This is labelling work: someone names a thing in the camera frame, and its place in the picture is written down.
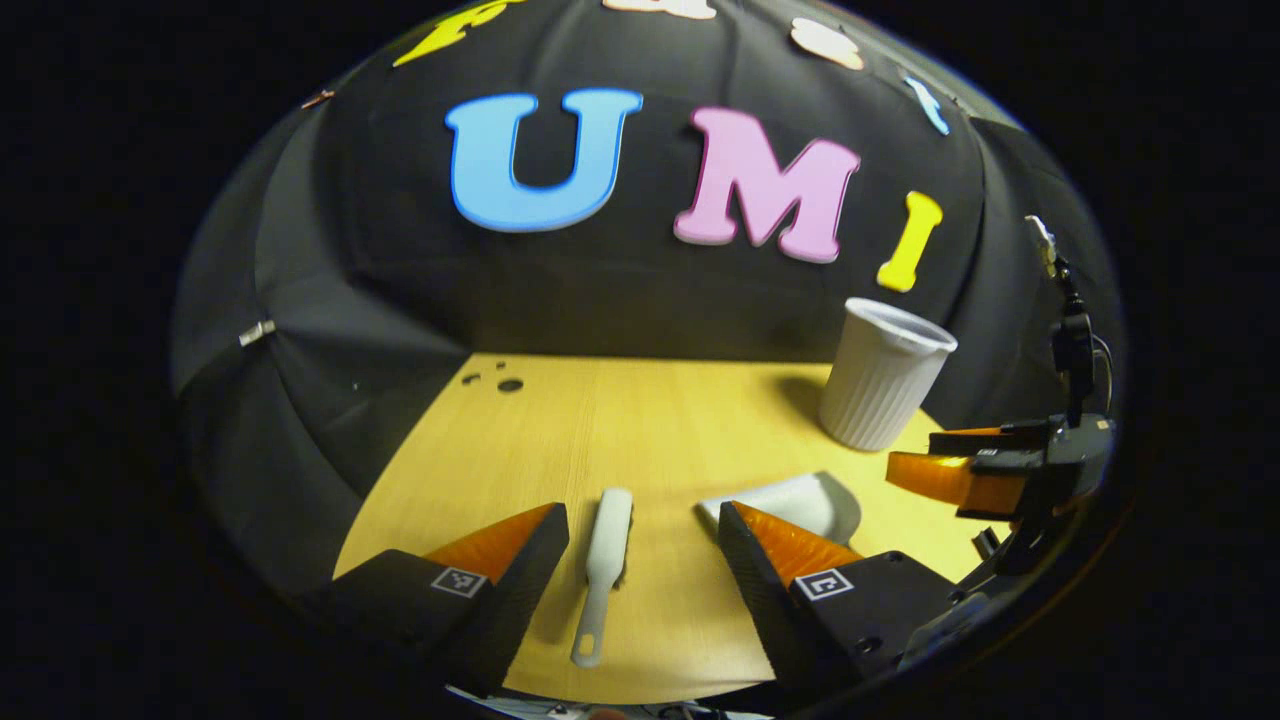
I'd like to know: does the white dustpan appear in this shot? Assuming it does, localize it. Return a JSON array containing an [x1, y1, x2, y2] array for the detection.
[[697, 471, 863, 547]]

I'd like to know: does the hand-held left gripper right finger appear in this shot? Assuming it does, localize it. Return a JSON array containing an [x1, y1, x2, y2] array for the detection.
[[718, 500, 993, 703]]

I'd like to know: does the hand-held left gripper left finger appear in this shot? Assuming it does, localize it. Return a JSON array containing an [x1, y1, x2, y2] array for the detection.
[[318, 502, 571, 693]]

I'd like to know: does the small white broom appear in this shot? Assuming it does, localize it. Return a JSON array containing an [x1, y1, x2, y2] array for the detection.
[[570, 487, 635, 669]]

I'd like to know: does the white ribbed garbage bin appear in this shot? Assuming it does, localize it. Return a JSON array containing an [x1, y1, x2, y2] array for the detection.
[[818, 297, 959, 452]]

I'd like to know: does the black backdrop cloth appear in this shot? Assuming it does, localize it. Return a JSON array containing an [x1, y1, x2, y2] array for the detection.
[[170, 0, 1126, 601]]

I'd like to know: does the wooden desktop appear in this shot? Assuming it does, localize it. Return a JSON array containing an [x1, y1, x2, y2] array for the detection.
[[333, 352, 1013, 706]]

